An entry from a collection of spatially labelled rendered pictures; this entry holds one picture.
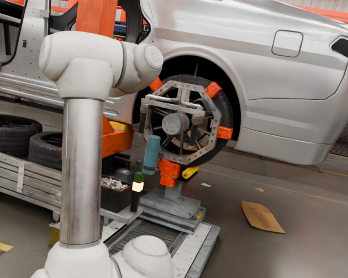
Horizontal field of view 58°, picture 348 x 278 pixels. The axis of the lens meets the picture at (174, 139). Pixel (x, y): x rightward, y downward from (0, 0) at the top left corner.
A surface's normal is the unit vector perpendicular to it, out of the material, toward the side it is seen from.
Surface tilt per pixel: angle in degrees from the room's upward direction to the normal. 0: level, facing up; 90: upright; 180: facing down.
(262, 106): 90
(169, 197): 90
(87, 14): 90
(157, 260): 58
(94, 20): 90
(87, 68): 81
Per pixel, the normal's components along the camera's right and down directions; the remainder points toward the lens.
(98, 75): 0.61, 0.11
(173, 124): -0.33, 0.13
